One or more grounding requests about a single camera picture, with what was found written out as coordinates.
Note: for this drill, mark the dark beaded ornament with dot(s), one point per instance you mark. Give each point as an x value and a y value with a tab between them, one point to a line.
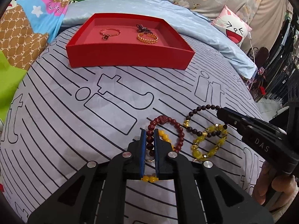
142	29

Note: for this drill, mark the white cartoon face pillow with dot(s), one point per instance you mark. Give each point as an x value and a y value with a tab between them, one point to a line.
231	26

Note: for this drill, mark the light blue quilt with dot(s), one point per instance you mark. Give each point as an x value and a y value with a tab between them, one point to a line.
181	19

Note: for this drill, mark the colourful cartoon blanket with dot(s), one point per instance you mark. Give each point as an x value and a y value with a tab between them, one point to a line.
27	27

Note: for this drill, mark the green cloth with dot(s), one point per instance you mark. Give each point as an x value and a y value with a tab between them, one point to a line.
10	78

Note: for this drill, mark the grey striped bedsheet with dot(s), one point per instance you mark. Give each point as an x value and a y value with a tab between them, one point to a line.
63	117

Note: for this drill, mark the red jewelry tray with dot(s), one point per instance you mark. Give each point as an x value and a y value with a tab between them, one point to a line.
110	39

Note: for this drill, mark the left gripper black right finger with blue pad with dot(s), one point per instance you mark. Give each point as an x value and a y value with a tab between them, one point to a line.
172	166

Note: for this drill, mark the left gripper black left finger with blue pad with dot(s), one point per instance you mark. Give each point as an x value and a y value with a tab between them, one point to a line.
128	165

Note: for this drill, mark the person's right hand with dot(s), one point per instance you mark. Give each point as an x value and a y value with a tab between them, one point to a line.
285	184

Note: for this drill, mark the wide gold bangle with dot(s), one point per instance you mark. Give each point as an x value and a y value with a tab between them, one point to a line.
147	38

